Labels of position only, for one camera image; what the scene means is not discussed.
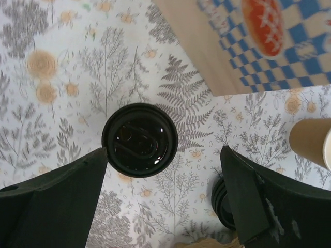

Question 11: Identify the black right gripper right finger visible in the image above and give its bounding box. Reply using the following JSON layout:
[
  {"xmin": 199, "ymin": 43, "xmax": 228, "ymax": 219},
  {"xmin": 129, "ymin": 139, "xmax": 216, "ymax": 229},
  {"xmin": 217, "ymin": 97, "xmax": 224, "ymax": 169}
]
[{"xmin": 220, "ymin": 146, "xmax": 330, "ymax": 247}]

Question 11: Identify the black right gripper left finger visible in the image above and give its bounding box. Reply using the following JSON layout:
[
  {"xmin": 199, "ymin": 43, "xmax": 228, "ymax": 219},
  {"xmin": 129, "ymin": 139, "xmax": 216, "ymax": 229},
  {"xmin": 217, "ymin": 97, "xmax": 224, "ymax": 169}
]
[{"xmin": 1, "ymin": 148, "xmax": 107, "ymax": 247}]

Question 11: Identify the black plastic cup lid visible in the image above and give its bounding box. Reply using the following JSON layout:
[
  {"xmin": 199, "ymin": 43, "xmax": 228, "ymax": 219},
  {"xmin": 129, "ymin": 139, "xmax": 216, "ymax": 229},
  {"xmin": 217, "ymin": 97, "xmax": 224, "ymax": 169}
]
[{"xmin": 101, "ymin": 103, "xmax": 178, "ymax": 178}]

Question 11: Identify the blue checkered paper bag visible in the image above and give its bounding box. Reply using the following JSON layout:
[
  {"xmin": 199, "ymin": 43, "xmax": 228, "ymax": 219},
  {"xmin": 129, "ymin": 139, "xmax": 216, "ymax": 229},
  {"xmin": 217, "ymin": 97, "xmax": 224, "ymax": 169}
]
[{"xmin": 156, "ymin": 1, "xmax": 330, "ymax": 96}]

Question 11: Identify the brown cardboard cup carrier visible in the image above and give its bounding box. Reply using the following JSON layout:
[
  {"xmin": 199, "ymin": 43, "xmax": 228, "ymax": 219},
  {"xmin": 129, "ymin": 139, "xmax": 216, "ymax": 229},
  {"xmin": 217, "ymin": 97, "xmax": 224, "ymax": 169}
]
[{"xmin": 173, "ymin": 238, "xmax": 244, "ymax": 248}]

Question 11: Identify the floral table mat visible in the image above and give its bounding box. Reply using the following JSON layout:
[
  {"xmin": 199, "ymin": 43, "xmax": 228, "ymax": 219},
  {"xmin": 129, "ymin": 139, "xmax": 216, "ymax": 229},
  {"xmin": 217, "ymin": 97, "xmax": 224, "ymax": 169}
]
[{"xmin": 1, "ymin": 1, "xmax": 330, "ymax": 247}]

